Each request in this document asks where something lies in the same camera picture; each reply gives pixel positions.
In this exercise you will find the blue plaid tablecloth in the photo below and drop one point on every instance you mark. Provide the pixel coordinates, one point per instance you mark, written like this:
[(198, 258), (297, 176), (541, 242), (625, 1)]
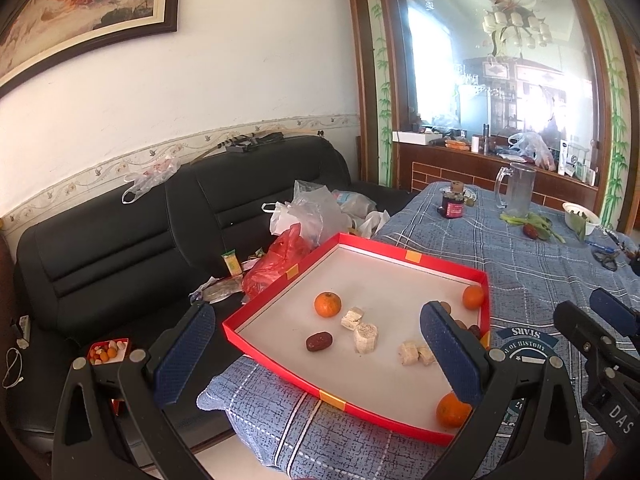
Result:
[(525, 270)]

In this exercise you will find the red plastic bag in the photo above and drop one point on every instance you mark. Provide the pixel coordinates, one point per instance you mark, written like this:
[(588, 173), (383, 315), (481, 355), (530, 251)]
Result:
[(280, 260)]

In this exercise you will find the small red box of candies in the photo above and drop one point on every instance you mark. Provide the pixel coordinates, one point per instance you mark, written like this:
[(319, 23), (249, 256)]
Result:
[(107, 351)]

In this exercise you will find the green leaf vegetables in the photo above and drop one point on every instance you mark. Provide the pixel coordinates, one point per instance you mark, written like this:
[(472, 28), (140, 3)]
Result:
[(537, 221)]

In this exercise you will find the white and pink plastic bag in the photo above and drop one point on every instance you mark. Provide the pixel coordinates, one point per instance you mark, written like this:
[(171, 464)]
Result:
[(150, 177)]

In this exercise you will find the beige pastry piece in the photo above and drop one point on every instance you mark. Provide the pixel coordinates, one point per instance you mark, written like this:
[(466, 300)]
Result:
[(408, 352), (426, 356), (366, 338), (352, 318)]

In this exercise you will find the black leather sofa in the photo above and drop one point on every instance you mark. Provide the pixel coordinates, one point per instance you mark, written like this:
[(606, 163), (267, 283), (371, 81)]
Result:
[(100, 260)]

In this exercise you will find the small orange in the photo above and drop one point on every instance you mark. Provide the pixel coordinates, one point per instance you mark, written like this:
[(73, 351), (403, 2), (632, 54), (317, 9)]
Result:
[(327, 304), (451, 411), (473, 296)]

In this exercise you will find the glass partition window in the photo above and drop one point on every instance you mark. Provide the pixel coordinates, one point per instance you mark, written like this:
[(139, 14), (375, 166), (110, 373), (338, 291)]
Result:
[(450, 60)]

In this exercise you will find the white flat box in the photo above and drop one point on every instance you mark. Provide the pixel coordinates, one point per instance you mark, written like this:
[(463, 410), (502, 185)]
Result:
[(412, 137)]

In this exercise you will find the red shallow box tray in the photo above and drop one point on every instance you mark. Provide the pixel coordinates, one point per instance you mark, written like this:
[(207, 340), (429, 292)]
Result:
[(390, 290)]

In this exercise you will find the black scissors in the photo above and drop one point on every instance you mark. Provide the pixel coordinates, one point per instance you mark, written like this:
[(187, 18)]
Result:
[(607, 260)]

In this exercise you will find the white bowl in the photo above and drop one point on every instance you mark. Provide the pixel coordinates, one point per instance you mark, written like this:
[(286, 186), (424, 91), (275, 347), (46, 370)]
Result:
[(592, 220)]

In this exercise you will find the framed painting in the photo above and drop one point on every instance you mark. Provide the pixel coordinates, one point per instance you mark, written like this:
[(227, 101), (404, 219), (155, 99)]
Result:
[(75, 5)]

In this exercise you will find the blue pen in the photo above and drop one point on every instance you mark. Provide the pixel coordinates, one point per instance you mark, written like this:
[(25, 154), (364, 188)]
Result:
[(597, 246)]

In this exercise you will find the patterned plate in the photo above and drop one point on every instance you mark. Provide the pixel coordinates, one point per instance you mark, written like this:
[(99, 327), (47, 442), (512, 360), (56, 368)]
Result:
[(471, 195)]

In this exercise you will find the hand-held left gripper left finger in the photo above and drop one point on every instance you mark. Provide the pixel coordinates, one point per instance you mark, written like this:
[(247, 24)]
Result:
[(185, 355)]

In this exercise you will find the dark jar with red label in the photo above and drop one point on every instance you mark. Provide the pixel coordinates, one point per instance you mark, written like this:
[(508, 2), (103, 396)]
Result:
[(452, 207)]

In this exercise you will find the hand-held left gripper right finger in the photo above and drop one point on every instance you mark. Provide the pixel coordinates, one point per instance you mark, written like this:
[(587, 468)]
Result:
[(450, 350)]

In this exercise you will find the clear plastic packet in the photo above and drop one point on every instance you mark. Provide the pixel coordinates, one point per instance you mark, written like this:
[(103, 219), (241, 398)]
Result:
[(352, 201)]

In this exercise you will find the red fruit beside vegetables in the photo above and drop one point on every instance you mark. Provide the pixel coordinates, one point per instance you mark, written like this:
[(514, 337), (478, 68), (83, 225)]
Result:
[(530, 231)]

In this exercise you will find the clear plastic bag with goods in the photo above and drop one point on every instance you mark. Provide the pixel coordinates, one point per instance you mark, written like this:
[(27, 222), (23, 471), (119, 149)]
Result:
[(530, 147)]

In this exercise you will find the glass pitcher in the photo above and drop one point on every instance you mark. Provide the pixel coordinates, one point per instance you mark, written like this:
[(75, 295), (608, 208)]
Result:
[(520, 190)]

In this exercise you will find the wooden counter cabinet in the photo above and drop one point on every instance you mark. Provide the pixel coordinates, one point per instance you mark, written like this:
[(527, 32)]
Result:
[(450, 165)]

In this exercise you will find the clear crumpled wrapper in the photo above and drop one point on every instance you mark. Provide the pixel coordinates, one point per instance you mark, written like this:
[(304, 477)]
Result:
[(220, 289)]

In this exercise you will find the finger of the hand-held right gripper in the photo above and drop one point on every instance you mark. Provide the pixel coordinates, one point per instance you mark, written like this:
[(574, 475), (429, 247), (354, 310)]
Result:
[(612, 307), (575, 325)]

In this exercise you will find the crumpled white plastic bag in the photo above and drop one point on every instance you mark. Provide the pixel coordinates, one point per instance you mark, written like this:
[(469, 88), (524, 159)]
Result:
[(371, 224)]

